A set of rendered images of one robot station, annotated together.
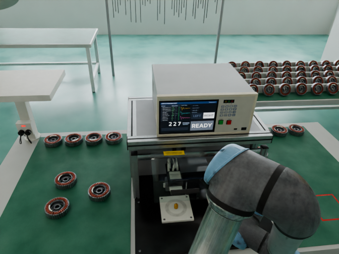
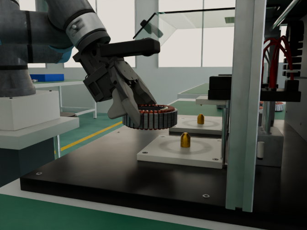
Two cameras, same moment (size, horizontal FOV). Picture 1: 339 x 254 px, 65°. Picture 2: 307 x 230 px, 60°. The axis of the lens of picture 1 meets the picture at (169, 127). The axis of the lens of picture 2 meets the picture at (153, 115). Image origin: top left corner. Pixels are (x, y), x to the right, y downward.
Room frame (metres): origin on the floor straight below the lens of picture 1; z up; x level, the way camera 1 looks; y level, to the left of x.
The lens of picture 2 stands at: (1.05, -0.78, 0.93)
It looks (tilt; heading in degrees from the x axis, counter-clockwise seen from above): 10 degrees down; 115
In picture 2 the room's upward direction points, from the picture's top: straight up
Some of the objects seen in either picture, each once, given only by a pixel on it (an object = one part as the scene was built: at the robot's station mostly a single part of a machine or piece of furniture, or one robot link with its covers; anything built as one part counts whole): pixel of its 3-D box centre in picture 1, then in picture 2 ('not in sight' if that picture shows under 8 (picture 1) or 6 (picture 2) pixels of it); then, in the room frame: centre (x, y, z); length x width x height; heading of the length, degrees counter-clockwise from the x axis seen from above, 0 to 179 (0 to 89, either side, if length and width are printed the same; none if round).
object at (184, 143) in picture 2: not in sight; (185, 139); (0.89, -0.28, 0.80); 0.02 x 0.02 x 0.03
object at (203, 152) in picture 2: not in sight; (185, 148); (0.89, -0.28, 0.78); 0.15 x 0.15 x 0.01; 8
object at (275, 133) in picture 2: not in sight; (264, 144); (1.03, -0.27, 0.80); 0.07 x 0.05 x 0.06; 98
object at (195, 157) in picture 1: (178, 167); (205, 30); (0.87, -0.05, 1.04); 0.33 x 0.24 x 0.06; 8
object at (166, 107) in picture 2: not in sight; (150, 116); (0.82, -0.29, 0.84); 0.11 x 0.11 x 0.04
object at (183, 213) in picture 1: (175, 208); (200, 125); (0.86, -0.04, 0.78); 0.15 x 0.15 x 0.01; 8
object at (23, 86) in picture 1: (33, 117); not in sight; (1.33, 0.81, 0.98); 0.37 x 0.35 x 0.46; 98
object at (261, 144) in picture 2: not in sight; (260, 150); (1.03, -0.31, 0.80); 0.01 x 0.01 x 0.03; 8
